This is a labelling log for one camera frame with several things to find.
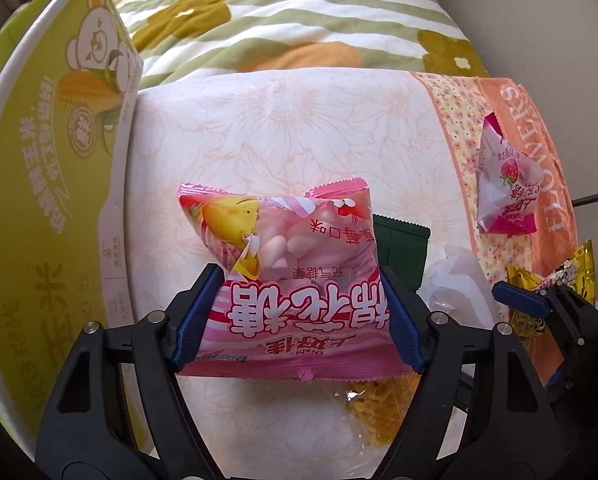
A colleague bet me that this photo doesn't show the floral striped blanket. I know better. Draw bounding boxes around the floral striped blanket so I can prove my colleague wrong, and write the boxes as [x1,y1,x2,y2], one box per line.
[102,0,490,95]

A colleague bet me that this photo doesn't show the large pink marshmallow packet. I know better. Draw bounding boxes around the large pink marshmallow packet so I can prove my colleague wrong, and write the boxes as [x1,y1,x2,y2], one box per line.
[176,177,416,386]

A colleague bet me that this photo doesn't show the orange snack packet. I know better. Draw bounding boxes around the orange snack packet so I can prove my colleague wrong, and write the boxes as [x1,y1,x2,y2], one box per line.
[343,374,422,448]

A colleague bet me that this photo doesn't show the white and orange floral cloth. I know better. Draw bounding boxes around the white and orange floral cloth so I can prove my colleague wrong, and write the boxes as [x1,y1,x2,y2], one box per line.
[122,66,580,480]

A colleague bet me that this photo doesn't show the yellow snack packet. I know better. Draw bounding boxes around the yellow snack packet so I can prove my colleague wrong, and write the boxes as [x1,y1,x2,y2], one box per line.
[505,240,598,333]

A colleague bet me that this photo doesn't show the small pink strawberry packet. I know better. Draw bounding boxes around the small pink strawberry packet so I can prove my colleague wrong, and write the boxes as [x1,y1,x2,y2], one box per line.
[476,112,546,236]

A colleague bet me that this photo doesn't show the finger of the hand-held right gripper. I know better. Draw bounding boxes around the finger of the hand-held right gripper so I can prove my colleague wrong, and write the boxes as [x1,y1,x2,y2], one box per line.
[492,282,598,362]

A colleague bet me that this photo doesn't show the dark green packet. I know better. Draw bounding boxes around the dark green packet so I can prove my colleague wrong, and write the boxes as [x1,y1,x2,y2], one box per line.
[371,213,431,292]

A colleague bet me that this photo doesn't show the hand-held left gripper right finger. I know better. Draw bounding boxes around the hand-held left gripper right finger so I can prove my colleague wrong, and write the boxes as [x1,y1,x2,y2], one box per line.
[379,265,562,480]

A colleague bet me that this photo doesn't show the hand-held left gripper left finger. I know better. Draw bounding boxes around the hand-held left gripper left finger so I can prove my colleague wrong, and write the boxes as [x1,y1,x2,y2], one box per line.
[35,263,226,480]

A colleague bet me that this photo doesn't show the green cardboard box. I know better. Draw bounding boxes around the green cardboard box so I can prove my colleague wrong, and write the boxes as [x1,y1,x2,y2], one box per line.
[0,0,146,463]

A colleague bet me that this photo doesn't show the white plastic packet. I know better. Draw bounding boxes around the white plastic packet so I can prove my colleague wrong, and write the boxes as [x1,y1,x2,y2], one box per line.
[418,241,496,322]

